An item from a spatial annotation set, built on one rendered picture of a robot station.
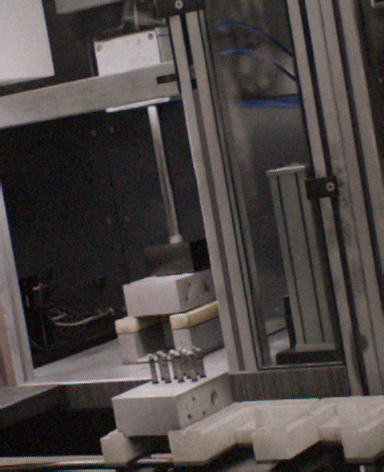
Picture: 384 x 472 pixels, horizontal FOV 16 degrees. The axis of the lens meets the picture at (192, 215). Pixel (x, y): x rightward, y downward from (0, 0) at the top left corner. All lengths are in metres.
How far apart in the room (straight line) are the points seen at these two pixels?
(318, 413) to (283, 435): 0.09
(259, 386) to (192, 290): 0.27
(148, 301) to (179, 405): 0.40
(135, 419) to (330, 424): 0.24
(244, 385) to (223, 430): 0.17
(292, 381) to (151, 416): 0.22
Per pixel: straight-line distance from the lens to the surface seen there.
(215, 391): 1.69
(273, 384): 1.78
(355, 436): 1.50
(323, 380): 1.74
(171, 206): 2.05
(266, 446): 1.55
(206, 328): 1.99
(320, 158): 1.69
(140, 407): 1.65
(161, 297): 1.98
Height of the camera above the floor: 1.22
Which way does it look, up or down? 3 degrees down
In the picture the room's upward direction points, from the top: 10 degrees counter-clockwise
